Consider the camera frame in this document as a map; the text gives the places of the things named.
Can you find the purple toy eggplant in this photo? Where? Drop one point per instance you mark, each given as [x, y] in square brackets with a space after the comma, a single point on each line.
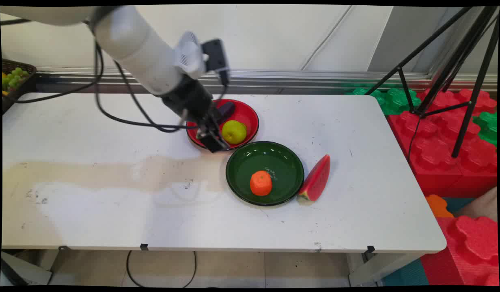
[227, 109]

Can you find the black tripod stand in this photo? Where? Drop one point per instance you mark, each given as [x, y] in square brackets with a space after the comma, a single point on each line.
[469, 52]

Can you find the aluminium wall rail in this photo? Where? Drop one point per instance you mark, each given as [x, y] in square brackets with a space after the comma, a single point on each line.
[315, 77]

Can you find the teal foam floor mat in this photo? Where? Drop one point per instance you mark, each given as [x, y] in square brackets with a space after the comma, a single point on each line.
[404, 275]

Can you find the red toy watermelon slice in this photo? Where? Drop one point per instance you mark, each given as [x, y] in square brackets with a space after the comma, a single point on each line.
[317, 180]

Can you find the orange foam block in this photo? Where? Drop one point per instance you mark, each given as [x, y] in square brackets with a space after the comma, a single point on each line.
[438, 206]

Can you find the green toy grapes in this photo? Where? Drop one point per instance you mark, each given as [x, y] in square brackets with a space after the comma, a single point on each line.
[14, 78]

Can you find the orange toy tangerine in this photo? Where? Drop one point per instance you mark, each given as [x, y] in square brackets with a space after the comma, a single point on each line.
[261, 183]

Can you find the large red foam block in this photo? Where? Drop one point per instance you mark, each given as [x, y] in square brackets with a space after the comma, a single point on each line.
[453, 99]
[469, 251]
[436, 154]

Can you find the dark wicker basket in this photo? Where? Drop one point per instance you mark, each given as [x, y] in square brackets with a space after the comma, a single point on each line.
[24, 83]

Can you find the green foam block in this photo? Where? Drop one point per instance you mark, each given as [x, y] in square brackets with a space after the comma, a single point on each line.
[488, 127]
[392, 101]

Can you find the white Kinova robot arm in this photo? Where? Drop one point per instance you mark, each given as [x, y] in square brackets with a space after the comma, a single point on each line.
[136, 44]

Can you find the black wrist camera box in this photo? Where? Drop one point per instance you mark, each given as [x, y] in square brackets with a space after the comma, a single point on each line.
[215, 54]

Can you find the red round plate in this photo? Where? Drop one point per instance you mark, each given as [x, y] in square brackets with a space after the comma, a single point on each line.
[248, 115]

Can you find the dark green round plate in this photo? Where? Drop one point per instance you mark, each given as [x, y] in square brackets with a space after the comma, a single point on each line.
[246, 162]

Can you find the green toy apple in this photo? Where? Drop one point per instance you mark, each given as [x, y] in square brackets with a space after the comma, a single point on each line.
[234, 132]

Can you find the white table leg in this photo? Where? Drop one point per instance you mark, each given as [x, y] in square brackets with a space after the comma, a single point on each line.
[24, 267]
[376, 269]

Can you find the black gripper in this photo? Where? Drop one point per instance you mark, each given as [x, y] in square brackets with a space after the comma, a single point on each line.
[189, 99]

